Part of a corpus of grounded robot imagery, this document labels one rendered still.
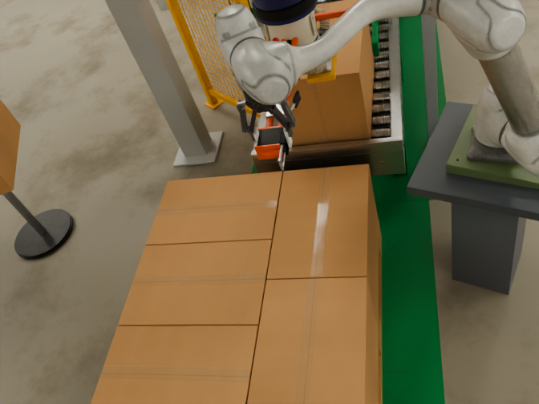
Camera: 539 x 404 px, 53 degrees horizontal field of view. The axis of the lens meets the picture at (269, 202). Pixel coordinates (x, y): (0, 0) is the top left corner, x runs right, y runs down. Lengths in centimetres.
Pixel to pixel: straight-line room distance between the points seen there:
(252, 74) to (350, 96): 122
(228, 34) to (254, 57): 13
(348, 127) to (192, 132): 132
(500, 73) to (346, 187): 102
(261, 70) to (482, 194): 109
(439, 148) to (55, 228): 248
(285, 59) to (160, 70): 208
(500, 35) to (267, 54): 53
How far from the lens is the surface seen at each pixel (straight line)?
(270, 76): 116
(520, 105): 167
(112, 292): 317
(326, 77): 193
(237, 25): 130
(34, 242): 372
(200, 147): 356
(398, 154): 249
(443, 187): 204
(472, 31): 138
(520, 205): 199
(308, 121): 246
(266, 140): 153
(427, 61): 287
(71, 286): 335
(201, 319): 214
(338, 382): 189
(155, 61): 320
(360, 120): 244
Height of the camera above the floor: 226
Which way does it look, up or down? 46 degrees down
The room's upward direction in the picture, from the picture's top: 21 degrees counter-clockwise
